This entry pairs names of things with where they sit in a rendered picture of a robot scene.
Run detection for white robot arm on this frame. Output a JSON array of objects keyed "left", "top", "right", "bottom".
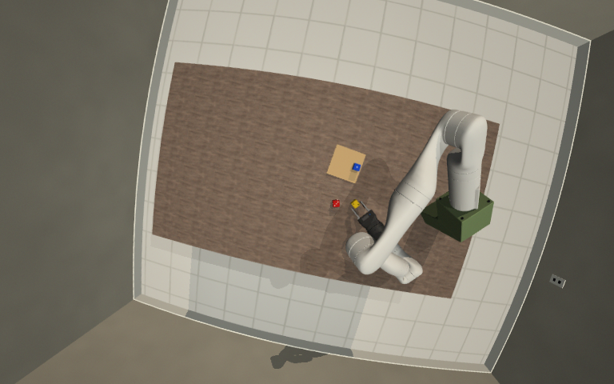
[{"left": 345, "top": 110, "right": 487, "bottom": 284}]

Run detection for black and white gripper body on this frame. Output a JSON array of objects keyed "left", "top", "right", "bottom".
[{"left": 357, "top": 210, "right": 385, "bottom": 240}]

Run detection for tan flat mat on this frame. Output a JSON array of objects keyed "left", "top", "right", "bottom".
[{"left": 327, "top": 145, "right": 366, "bottom": 183}]

